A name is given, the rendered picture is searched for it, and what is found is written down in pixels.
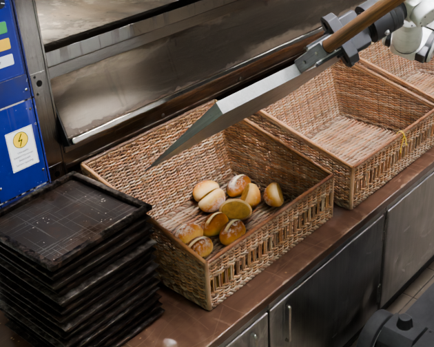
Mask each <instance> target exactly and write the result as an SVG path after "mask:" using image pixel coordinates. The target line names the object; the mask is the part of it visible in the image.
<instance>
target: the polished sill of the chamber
mask: <svg viewBox="0 0 434 347"><path fill-rule="evenodd" d="M234 1H237V0H179V1H175V2H173V3H169V4H167V5H164V6H160V7H157V8H154V9H151V10H148V11H145V12H142V13H139V14H135V15H133V16H130V17H127V18H124V19H121V20H118V21H115V22H111V23H108V24H105V25H102V26H99V27H97V28H93V29H91V30H87V31H84V32H81V33H78V34H75V35H72V36H69V37H66V38H63V39H59V40H57V41H53V42H51V43H47V44H45V45H43V46H44V50H45V57H46V61H47V64H48V67H52V66H54V65H58V64H60V63H63V62H66V61H69V60H71V59H75V58H77V57H79V56H83V55H85V54H89V53H90V52H94V51H97V50H100V49H102V48H106V47H108V46H110V45H114V44H116V43H119V42H121V41H125V40H128V39H130V38H133V37H136V36H139V35H141V34H145V33H147V32H150V31H152V30H156V29H159V28H161V27H164V26H166V25H169V24H172V23H175V22H178V21H181V20H183V19H187V18H190V17H192V16H195V15H197V14H200V13H203V12H206V11H209V10H212V9H214V8H218V7H220V6H223V5H226V4H228V3H231V2H234Z"/></svg>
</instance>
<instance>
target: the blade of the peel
mask: <svg viewBox="0 0 434 347"><path fill-rule="evenodd" d="M340 59H341V58H337V57H335V58H333V59H331V60H330V61H327V62H326V63H324V64H322V65H321V66H319V67H316V66H313V67H312V68H311V69H310V70H307V71H306V72H303V73H301V72H300V70H299V69H298V67H297V65H296V64H293V65H291V66H289V67H287V68H285V69H283V70H281V71H279V72H277V73H275V74H272V75H271V76H268V77H267V78H264V79H262V80H261V81H258V82H257V83H254V84H253V85H250V86H249V87H246V88H244V89H242V90H240V91H238V92H236V93H234V94H232V95H230V96H228V97H226V98H224V99H222V100H220V101H218V102H216V103H215V104H214V105H213V106H212V107H211V108H209V109H208V110H207V111H206V112H205V113H204V114H203V115H202V116H201V117H200V118H199V119H198V120H197V121H196V122H195V123H194V124H193V125H192V126H191V127H190V128H189V129H188V130H187V131H186V132H185V133H184V134H183V135H182V136H181V137H180V138H179V139H178V140H177V141H176V142H175V143H173V144H172V145H171V146H170V147H169V148H168V149H167V150H166V151H165V152H164V153H163V154H162V155H161V156H160V157H159V158H158V159H157V160H155V161H154V162H153V163H152V164H151V166H150V167H148V168H147V169H146V170H145V171H147V170H149V169H151V168H152V167H155V166H156V165H159V164H161V163H162V162H164V161H166V160H168V159H170V158H171V157H173V156H175V155H177V154H179V153H181V152H183V151H185V150H186V149H189V148H190V147H193V146H194V145H196V144H198V143H200V142H202V141H204V140H205V139H207V138H209V137H211V136H213V135H215V134H217V133H218V132H221V131H222V130H224V129H226V128H228V127H230V126H232V125H234V124H236V123H237V122H239V121H241V120H243V119H245V118H247V117H248V116H251V115H252V114H255V113H256V112H258V111H260V110H262V109H264V108H266V107H268V106H270V105H271V104H273V103H275V102H277V101H279V100H280V99H282V98H284V97H286V96H287V95H289V94H290V93H292V92H293V91H295V90H296V89H298V88H299V87H301V86H302V85H304V84H305V83H306V82H308V81H310V80H311V79H312V78H314V77H315V76H317V75H319V74H320V73H321V72H323V71H325V70H326V69H327V68H328V67H330V66H332V65H333V64H334V63H336V62H338V61H339V60H340ZM145 171H144V172H145Z"/></svg>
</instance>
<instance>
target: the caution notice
mask: <svg viewBox="0 0 434 347"><path fill-rule="evenodd" d="M5 137H6V143H7V146H8V151H9V155H10V160H11V163H12V169H13V172H14V173H16V172H18V171H20V170H22V169H25V168H26V167H29V166H31V165H33V164H35V163H37V162H39V157H38V153H37V148H36V144H35V140H34V134H33V131H32V125H28V126H26V127H23V128H21V129H18V130H16V131H14V132H11V133H9V134H6V135H5Z"/></svg>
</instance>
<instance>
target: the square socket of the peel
mask: <svg viewBox="0 0 434 347"><path fill-rule="evenodd" d="M323 41H324V40H323ZM323 41H321V42H319V43H318V44H316V45H315V46H313V47H312V48H311V49H310V50H308V51H307V52H305V53H304V54H303V55H302V56H300V57H298V58H297V59H296V60H295V61H294V62H295V64H296V65H297V67H298V69H299V70H300V72H301V73H303V72H306V71H307V70H310V69H311V68H312V67H313V66H315V64H316V63H317V62H318V61H320V60H321V59H323V58H324V57H326V56H328V55H330V54H331V53H333V52H335V50H334V51H333V52H331V53H329V52H327V51H326V50H325V49H324V48H323V45H322V43H323Z"/></svg>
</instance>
